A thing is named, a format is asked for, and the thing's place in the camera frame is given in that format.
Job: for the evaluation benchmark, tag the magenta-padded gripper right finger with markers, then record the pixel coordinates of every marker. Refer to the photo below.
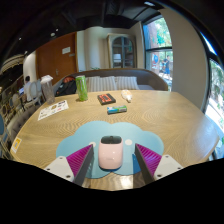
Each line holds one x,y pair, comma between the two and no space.
166,165

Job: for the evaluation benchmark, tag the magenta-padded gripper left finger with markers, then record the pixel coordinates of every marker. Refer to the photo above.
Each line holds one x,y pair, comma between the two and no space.
60,166

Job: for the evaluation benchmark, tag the pink computer mouse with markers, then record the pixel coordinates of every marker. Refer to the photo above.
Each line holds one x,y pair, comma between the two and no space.
110,155

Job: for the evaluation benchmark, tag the blue cloud-shaped mouse pad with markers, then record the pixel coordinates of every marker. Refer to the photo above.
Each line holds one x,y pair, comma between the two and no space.
90,133

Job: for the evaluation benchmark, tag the yellow and white card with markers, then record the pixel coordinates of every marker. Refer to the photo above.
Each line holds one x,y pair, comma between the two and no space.
16,145

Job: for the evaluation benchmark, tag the white sticker sheet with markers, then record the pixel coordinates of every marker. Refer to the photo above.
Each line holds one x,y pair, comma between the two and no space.
52,110

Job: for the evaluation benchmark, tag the grey tufted bench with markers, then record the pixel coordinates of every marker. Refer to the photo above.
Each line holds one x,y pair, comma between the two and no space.
21,120

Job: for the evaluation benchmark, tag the blue-backed chairs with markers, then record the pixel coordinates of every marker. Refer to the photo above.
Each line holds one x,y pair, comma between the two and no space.
2,133

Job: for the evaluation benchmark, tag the small green blue pack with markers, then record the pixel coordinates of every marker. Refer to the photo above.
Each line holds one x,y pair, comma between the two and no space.
116,109

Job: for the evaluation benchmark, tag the clear shaker bottle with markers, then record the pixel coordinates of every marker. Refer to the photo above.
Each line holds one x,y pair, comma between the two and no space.
48,91

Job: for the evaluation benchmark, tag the group of white chairs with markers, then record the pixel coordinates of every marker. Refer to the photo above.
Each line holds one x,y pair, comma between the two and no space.
35,91

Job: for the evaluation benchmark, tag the white tube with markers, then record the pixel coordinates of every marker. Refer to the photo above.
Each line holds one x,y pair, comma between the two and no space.
126,95

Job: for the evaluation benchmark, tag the green drink can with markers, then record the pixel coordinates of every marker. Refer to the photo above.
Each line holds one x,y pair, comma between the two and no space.
81,88

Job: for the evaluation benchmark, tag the black and red box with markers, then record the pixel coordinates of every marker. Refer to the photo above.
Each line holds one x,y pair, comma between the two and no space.
106,99

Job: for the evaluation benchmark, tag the large curved window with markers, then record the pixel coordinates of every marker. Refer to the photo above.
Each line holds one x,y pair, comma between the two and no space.
216,100

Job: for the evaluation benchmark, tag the person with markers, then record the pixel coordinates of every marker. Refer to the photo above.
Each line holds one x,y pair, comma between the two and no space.
27,88

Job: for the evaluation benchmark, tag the striped cushion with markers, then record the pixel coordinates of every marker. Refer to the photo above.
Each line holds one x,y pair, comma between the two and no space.
127,83
90,85
106,84

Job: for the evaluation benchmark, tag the grey curved sofa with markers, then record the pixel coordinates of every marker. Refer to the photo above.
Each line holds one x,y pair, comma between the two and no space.
150,78

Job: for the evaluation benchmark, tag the brown wooden door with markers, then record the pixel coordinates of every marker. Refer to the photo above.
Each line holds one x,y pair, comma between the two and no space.
53,56

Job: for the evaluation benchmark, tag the black-framed window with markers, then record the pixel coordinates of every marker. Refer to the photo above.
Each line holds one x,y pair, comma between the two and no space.
160,43

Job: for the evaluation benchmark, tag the arched glass cabinet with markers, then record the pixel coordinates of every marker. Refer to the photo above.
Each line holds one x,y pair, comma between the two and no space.
121,51

